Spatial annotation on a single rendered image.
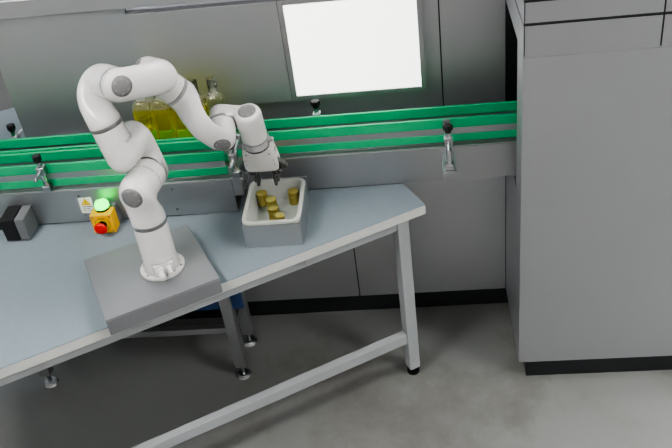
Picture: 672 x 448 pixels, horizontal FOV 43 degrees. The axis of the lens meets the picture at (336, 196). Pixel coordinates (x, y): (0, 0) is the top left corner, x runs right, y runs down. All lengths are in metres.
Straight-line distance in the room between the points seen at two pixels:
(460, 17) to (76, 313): 1.41
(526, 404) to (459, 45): 1.22
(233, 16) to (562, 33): 0.98
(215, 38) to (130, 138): 0.57
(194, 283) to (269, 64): 0.76
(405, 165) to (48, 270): 1.12
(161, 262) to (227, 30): 0.75
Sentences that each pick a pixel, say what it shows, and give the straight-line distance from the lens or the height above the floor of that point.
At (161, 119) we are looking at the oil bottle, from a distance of 2.67.
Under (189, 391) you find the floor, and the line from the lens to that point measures 3.19.
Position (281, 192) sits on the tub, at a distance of 2.63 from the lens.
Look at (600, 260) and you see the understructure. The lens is 2.73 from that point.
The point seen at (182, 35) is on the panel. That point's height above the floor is 1.24.
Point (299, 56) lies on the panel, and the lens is 2.67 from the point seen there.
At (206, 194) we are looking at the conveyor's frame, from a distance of 2.64.
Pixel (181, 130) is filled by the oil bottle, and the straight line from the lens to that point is 2.68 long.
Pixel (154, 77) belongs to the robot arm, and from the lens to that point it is 2.15.
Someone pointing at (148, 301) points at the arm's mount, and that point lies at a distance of 2.34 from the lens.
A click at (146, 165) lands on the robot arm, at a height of 1.11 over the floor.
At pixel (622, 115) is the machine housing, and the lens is 2.44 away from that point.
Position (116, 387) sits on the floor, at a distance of 3.31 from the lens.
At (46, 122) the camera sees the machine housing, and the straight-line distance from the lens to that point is 3.02.
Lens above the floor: 2.27
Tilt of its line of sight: 35 degrees down
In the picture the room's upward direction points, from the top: 8 degrees counter-clockwise
